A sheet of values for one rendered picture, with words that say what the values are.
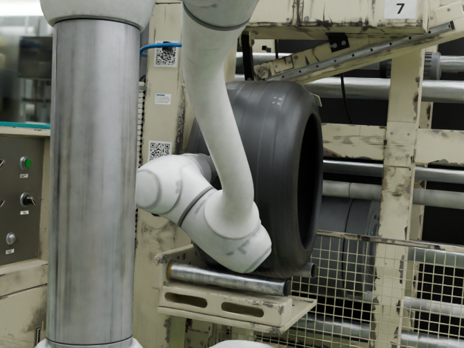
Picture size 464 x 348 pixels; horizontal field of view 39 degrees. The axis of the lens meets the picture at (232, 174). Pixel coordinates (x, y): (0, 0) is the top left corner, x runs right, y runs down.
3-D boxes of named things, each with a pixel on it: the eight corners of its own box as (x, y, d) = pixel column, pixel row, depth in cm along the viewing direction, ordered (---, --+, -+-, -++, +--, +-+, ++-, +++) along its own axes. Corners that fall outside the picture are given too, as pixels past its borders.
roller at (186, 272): (172, 258, 182) (175, 271, 185) (165, 268, 179) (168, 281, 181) (291, 275, 169) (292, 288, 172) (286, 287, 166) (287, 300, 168)
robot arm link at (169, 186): (150, 181, 135) (196, 221, 133) (109, 195, 121) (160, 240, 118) (176, 141, 131) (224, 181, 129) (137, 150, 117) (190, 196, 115)
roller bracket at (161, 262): (150, 289, 177) (152, 254, 177) (209, 266, 214) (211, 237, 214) (161, 291, 176) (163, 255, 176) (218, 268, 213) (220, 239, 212)
